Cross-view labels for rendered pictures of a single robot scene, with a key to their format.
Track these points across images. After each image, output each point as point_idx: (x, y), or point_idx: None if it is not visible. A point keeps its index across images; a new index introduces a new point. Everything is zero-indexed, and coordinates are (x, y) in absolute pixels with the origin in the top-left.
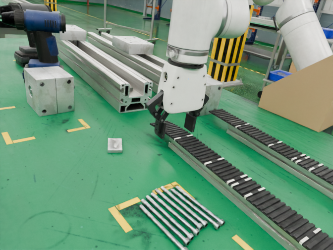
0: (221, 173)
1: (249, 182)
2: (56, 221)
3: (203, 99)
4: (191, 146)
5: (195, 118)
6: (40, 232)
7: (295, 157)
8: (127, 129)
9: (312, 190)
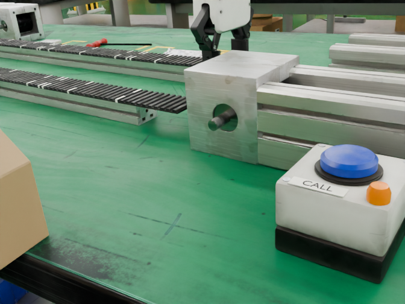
0: (154, 53)
1: (128, 55)
2: (251, 43)
3: (193, 17)
4: (194, 58)
5: (202, 50)
6: (252, 41)
7: (61, 79)
8: None
9: None
